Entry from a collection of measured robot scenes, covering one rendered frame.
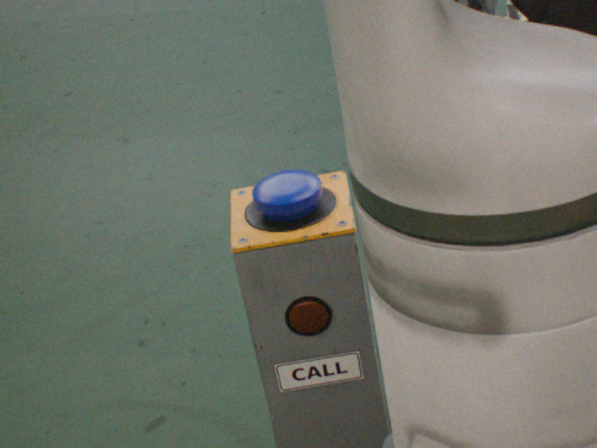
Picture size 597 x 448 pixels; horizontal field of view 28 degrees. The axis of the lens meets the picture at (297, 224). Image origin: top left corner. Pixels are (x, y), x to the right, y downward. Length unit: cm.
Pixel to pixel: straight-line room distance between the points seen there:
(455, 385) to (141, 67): 148
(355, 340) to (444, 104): 40
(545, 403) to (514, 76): 10
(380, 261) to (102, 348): 84
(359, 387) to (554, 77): 41
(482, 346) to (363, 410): 38
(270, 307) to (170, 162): 83
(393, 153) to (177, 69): 147
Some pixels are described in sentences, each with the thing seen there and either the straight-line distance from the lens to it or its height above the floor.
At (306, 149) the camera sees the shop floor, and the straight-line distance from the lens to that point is 146.
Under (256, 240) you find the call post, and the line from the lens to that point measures 66.
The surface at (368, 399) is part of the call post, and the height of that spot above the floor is 20.
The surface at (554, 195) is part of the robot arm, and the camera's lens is 33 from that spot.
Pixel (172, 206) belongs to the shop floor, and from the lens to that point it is 140.
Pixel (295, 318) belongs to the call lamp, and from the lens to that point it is 68.
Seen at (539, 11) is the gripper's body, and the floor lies 43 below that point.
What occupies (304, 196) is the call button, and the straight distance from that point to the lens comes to 67.
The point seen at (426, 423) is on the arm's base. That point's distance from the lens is 38.
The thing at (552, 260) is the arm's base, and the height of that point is 46.
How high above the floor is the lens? 65
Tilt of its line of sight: 30 degrees down
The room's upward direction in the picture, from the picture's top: 11 degrees counter-clockwise
